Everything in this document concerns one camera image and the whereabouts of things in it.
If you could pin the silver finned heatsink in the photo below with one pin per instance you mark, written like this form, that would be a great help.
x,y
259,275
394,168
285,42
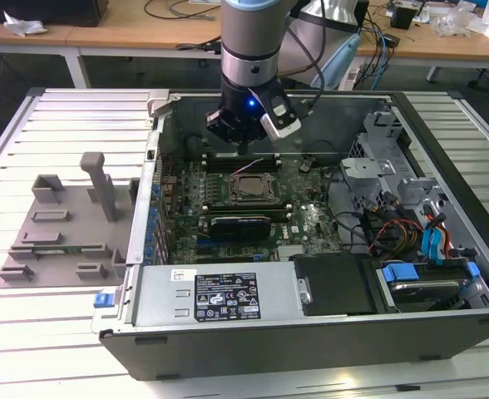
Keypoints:
x,y
291,253

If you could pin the locking lever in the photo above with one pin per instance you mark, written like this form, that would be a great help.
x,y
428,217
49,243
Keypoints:
x,y
248,165

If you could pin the green motherboard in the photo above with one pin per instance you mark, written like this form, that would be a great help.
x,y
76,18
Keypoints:
x,y
311,232

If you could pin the CPU socket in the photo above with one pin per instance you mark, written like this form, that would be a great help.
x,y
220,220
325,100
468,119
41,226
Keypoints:
x,y
232,197

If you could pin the silver coin battery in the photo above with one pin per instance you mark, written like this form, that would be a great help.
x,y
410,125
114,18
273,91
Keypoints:
x,y
304,167

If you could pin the silver drive cage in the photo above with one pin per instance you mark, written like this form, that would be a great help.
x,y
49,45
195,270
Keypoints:
x,y
367,168

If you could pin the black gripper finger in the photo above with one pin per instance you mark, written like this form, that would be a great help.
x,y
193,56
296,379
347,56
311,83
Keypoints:
x,y
223,124
253,134

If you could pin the crumpled white paper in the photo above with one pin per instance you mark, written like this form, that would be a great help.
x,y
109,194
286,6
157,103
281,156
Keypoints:
x,y
24,26

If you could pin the RAM slot white clips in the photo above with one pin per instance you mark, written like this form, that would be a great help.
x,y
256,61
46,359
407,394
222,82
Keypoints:
x,y
280,216
211,164
211,157
278,208

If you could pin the black equipment box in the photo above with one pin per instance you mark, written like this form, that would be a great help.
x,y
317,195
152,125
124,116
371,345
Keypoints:
x,y
40,12

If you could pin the black silver PC case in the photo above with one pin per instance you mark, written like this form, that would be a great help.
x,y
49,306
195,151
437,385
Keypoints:
x,y
269,349

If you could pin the clear plastic bags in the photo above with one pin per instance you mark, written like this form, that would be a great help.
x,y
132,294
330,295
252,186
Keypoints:
x,y
456,21

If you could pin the pale blue teach pendant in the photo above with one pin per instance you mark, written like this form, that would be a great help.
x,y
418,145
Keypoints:
x,y
340,58

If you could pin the small black box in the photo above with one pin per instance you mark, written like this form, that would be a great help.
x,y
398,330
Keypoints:
x,y
392,40

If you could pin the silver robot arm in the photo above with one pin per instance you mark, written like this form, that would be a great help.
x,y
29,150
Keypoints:
x,y
248,33

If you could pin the grey parts rack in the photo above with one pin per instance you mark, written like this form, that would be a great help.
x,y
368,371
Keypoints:
x,y
61,262

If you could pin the wooden desk white legs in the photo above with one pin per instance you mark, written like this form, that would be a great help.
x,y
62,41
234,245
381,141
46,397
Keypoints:
x,y
124,35
444,52

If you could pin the blue plastic latch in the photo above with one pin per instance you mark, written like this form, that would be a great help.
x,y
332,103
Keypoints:
x,y
103,300

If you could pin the hard disk blue carrier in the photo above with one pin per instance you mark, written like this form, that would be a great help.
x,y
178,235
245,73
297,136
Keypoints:
x,y
427,291

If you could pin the black graphics card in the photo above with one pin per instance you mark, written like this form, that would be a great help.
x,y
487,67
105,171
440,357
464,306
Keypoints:
x,y
240,228

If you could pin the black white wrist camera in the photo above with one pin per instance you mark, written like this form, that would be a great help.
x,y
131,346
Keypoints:
x,y
286,129

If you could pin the black container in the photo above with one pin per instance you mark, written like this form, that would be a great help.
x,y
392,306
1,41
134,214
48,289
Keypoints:
x,y
402,18

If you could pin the black plastic shroud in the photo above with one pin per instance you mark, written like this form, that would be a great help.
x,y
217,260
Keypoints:
x,y
336,282

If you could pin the grey power supply unit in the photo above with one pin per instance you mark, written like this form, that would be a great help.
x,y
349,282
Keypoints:
x,y
161,291

